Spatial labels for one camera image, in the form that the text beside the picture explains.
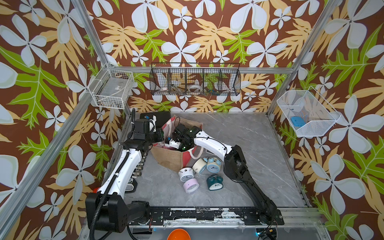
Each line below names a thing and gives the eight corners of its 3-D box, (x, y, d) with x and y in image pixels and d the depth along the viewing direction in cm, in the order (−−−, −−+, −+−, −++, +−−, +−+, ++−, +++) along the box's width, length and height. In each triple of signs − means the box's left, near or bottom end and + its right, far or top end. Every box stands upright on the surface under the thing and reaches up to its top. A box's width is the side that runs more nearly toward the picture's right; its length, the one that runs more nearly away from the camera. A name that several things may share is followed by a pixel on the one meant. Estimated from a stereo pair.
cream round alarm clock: (191, 171, 91) (191, 166, 86) (199, 162, 95) (200, 156, 90) (198, 176, 89) (199, 172, 84) (206, 167, 93) (207, 162, 87)
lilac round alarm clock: (186, 195, 82) (186, 191, 76) (183, 186, 85) (182, 181, 79) (199, 189, 84) (200, 185, 78) (195, 181, 87) (196, 176, 81)
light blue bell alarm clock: (201, 169, 92) (202, 162, 85) (203, 162, 95) (204, 155, 88) (217, 175, 90) (219, 168, 83) (219, 167, 93) (221, 161, 86)
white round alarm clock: (181, 183, 86) (180, 178, 80) (178, 174, 89) (177, 169, 84) (195, 178, 88) (195, 173, 82) (192, 170, 91) (192, 164, 85)
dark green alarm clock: (207, 190, 84) (208, 185, 77) (206, 179, 88) (208, 174, 81) (221, 190, 84) (224, 185, 77) (220, 179, 88) (222, 174, 81)
